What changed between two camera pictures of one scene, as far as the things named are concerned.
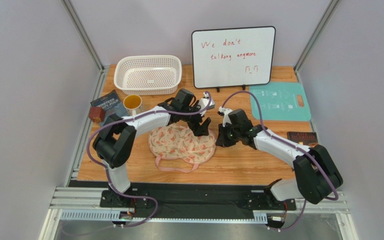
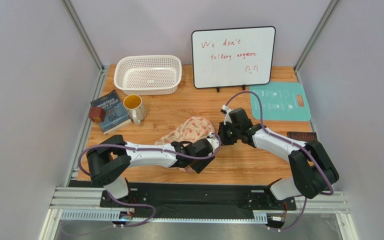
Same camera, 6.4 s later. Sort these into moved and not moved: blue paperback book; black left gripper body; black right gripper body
Moved: black left gripper body
Not moved: black right gripper body; blue paperback book
